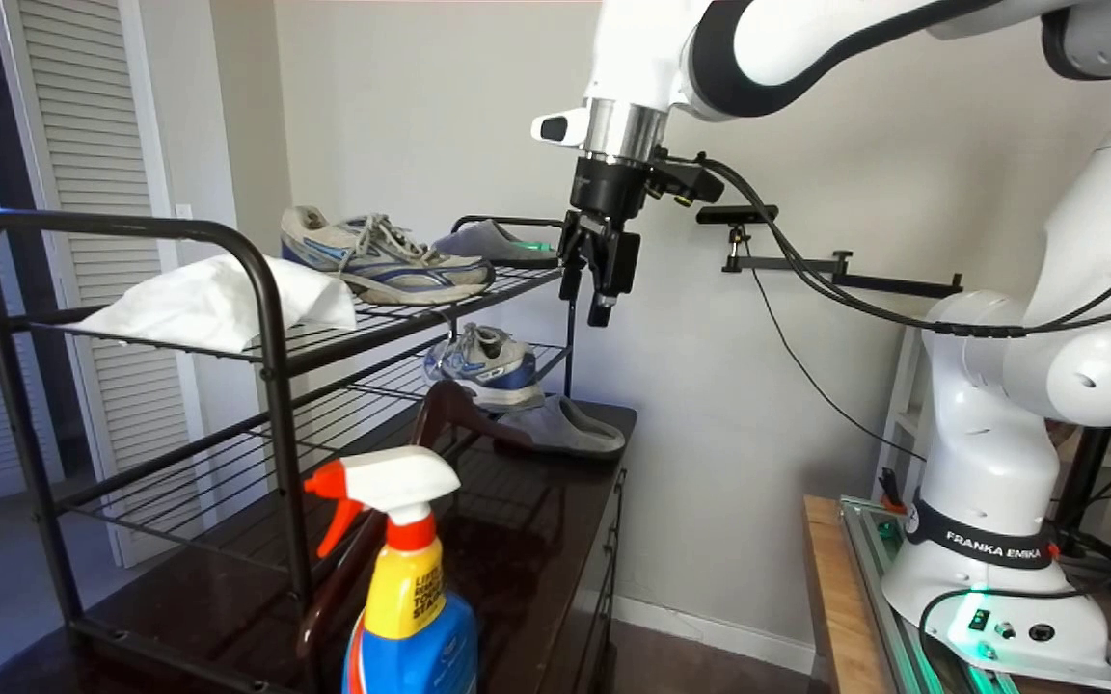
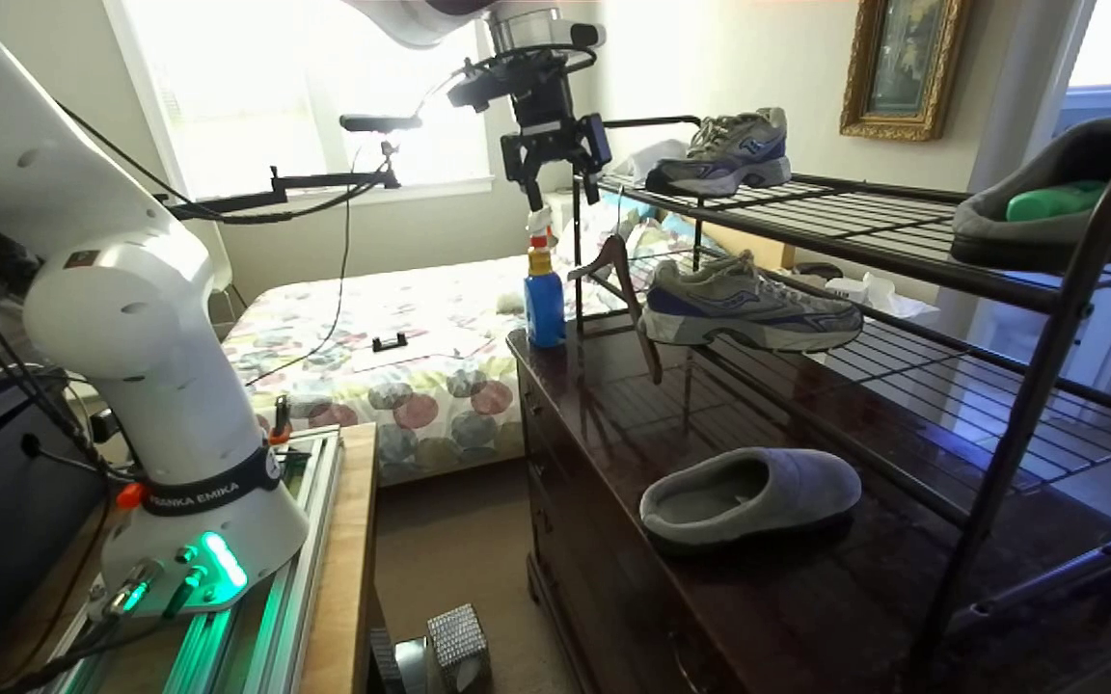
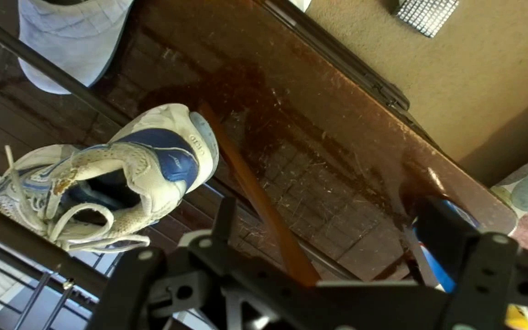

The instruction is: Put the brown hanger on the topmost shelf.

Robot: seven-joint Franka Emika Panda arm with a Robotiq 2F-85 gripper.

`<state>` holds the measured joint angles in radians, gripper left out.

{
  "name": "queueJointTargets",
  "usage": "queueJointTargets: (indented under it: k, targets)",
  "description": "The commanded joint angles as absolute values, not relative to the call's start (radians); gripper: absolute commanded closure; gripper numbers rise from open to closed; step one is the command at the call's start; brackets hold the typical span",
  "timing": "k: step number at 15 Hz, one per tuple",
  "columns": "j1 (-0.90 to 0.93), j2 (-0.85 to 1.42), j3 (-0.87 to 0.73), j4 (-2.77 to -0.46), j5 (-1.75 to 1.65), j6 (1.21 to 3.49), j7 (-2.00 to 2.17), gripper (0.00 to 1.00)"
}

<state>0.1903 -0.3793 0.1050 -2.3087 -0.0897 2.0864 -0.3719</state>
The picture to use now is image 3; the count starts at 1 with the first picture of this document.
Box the black metal shoe rack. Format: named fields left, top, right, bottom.
left=0, top=0, right=413, bottom=330

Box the silver cube box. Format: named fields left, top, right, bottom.
left=389, top=0, right=463, bottom=40

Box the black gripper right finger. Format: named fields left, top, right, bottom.
left=408, top=194, right=528, bottom=330

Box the white and blue worn sneaker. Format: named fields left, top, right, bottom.
left=0, top=101, right=223, bottom=255

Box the grey slipper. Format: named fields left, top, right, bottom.
left=17, top=0, right=136, bottom=97

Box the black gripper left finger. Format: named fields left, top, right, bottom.
left=87, top=194, right=261, bottom=330

